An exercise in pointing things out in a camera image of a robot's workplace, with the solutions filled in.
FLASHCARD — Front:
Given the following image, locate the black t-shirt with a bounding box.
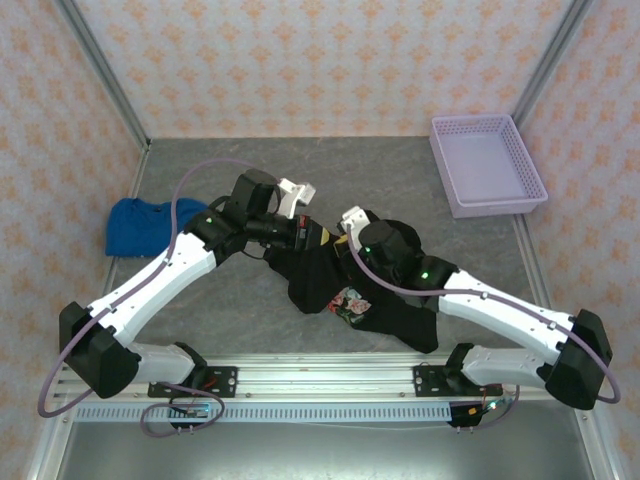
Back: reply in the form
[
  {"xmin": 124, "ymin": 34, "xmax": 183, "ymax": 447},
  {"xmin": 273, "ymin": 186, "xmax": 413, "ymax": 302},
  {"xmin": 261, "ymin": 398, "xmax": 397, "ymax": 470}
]
[{"xmin": 262, "ymin": 217, "xmax": 441, "ymax": 354}]

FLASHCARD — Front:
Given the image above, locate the folded blue t-shirt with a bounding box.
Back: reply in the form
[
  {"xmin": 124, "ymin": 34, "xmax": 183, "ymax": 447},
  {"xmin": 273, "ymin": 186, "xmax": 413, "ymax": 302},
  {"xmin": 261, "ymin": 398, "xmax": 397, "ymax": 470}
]
[{"xmin": 103, "ymin": 197, "xmax": 209, "ymax": 259}]

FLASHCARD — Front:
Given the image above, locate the lilac plastic basket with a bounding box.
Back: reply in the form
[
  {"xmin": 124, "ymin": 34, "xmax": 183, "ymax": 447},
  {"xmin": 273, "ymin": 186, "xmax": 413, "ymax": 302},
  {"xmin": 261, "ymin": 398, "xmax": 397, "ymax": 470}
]
[{"xmin": 429, "ymin": 113, "xmax": 550, "ymax": 220}]

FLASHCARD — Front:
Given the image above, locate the grey metal sheet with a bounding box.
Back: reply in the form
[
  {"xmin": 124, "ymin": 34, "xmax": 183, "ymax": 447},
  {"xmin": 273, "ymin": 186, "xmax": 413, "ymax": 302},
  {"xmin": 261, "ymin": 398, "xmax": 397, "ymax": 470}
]
[{"xmin": 54, "ymin": 422, "xmax": 596, "ymax": 480}]

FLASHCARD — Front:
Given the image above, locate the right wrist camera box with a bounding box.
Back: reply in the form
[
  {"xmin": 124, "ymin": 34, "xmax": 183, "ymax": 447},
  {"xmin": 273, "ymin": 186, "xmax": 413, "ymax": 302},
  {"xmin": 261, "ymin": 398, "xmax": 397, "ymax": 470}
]
[{"xmin": 335, "ymin": 204, "xmax": 374, "ymax": 236}]

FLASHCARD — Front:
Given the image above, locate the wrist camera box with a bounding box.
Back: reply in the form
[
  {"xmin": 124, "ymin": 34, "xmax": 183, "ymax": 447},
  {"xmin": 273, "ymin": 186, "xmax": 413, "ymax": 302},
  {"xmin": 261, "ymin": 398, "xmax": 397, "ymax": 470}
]
[
  {"xmin": 335, "ymin": 204, "xmax": 374, "ymax": 236},
  {"xmin": 273, "ymin": 177, "xmax": 318, "ymax": 219}
]

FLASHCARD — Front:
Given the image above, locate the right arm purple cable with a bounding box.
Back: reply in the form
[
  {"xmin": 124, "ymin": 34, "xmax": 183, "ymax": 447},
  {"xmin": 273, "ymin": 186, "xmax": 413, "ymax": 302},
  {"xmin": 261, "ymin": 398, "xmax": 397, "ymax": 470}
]
[{"xmin": 344, "ymin": 227, "xmax": 622, "ymax": 431}]

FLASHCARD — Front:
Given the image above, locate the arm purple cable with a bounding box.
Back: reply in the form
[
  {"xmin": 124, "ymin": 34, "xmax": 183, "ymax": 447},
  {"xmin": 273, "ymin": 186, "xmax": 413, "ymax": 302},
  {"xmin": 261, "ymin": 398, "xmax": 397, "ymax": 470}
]
[
  {"xmin": 37, "ymin": 158, "xmax": 281, "ymax": 439},
  {"xmin": 344, "ymin": 227, "xmax": 622, "ymax": 431}
]

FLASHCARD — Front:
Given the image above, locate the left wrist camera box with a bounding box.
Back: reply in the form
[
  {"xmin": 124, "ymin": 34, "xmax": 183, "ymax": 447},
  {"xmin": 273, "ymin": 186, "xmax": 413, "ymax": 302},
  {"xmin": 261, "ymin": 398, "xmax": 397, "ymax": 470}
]
[{"xmin": 273, "ymin": 177, "xmax": 318, "ymax": 219}]

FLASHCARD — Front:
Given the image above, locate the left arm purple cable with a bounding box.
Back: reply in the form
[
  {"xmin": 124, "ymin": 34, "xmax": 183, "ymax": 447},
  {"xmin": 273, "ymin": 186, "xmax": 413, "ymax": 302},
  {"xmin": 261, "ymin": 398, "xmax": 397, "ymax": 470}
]
[{"xmin": 37, "ymin": 158, "xmax": 281, "ymax": 439}]

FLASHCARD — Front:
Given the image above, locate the aluminium side rail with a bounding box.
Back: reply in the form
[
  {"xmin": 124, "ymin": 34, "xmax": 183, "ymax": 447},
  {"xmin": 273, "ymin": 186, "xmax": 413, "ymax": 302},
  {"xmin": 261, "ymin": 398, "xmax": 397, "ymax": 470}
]
[
  {"xmin": 97, "ymin": 142, "xmax": 152, "ymax": 301},
  {"xmin": 499, "ymin": 139, "xmax": 564, "ymax": 326}
]

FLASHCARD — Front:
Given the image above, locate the aluminium mounting rail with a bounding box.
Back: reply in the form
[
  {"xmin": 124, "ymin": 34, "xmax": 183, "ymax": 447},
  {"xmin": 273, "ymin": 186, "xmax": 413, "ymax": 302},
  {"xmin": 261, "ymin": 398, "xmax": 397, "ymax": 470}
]
[{"xmin": 52, "ymin": 352, "xmax": 600, "ymax": 402}]

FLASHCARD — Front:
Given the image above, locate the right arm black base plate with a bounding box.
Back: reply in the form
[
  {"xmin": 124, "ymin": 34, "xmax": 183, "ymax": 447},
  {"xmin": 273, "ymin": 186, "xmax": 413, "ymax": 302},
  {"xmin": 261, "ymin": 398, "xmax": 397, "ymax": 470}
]
[{"xmin": 412, "ymin": 364, "xmax": 506, "ymax": 400}]

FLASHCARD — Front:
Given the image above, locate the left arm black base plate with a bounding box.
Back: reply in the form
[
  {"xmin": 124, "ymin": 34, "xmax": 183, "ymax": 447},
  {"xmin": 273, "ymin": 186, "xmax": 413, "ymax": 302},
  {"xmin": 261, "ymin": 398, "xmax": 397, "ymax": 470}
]
[{"xmin": 147, "ymin": 366, "xmax": 239, "ymax": 399}]

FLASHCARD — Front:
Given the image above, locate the slotted grey cable duct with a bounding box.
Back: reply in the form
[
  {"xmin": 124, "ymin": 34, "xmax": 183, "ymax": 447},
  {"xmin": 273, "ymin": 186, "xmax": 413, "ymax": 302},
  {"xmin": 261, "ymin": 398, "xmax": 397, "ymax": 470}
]
[{"xmin": 73, "ymin": 402, "xmax": 454, "ymax": 425}]

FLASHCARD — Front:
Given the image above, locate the aluminium corner post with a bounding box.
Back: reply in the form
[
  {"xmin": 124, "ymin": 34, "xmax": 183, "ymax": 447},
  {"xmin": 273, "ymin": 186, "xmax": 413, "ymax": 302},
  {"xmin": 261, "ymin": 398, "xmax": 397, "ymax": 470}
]
[
  {"xmin": 53, "ymin": 0, "xmax": 152, "ymax": 151},
  {"xmin": 497, "ymin": 0, "xmax": 596, "ymax": 151}
]

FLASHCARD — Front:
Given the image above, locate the aluminium frame leg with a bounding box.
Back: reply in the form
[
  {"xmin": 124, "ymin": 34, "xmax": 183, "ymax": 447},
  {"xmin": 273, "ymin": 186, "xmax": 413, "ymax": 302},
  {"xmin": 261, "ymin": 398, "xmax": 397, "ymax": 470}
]
[
  {"xmin": 24, "ymin": 399, "xmax": 76, "ymax": 480},
  {"xmin": 572, "ymin": 399, "xmax": 619, "ymax": 480}
]

